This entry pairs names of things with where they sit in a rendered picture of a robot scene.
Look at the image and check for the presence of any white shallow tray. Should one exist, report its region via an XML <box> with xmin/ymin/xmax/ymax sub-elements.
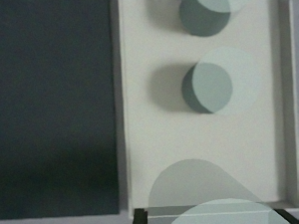
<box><xmin>118</xmin><ymin>0</ymin><xmax>299</xmax><ymax>219</ymax></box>

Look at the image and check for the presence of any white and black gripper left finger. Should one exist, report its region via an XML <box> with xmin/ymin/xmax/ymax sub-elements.
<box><xmin>133</xmin><ymin>208</ymin><xmax>148</xmax><ymax>224</ymax></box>

